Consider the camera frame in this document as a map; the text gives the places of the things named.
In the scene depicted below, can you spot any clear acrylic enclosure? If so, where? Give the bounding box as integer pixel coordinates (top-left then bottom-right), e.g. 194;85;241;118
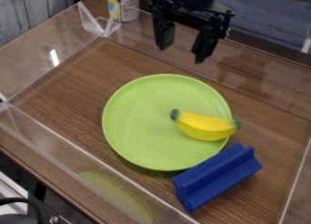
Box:
0;0;311;224

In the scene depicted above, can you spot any yellow toy banana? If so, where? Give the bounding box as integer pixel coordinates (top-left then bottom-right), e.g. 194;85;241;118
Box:
169;109;241;141

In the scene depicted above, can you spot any green plate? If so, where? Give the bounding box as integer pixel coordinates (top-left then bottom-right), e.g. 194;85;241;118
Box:
101;74;232;171

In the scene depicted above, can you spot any black cable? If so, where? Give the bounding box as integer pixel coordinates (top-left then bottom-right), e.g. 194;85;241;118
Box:
0;197;49;224

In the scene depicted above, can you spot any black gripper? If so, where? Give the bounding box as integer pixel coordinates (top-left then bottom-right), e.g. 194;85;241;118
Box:
152;0;234;64

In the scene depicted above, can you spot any blue plastic block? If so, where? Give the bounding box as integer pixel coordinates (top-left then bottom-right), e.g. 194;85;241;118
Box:
172;143;262;213

